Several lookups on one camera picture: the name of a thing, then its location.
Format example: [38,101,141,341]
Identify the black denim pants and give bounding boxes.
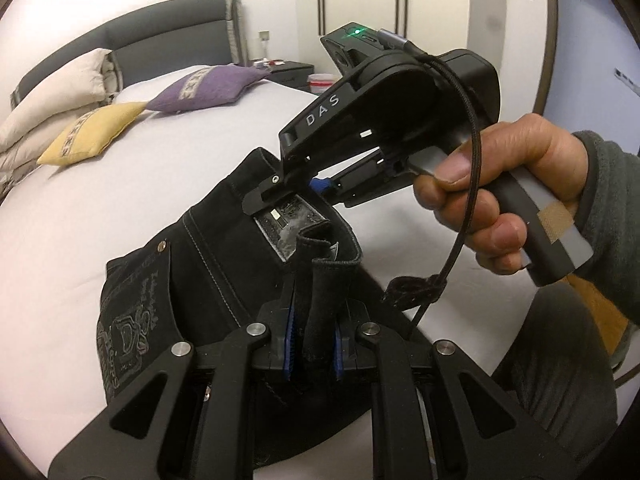
[96,148,409,455]

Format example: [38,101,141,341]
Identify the right hand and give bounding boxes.
[413,114,588,275]

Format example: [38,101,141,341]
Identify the white waste bin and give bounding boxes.
[307,73,336,96]

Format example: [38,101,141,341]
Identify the dark bedside table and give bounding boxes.
[250,61,314,91]

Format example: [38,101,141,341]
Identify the purple cushion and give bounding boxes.
[145,64,269,114]

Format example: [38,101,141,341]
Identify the white wardrobe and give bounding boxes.
[293,0,549,126]

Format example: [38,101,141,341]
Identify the white bed pillow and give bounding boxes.
[113,65,206,104]

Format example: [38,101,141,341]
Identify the dark grey headboard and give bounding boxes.
[10,0,250,107]

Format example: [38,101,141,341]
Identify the yellow cushion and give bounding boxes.
[37,102,146,167]

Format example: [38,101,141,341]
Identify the folded beige duvet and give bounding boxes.
[1,48,122,196]

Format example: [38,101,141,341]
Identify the white mattress bed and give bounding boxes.
[0,62,536,480]

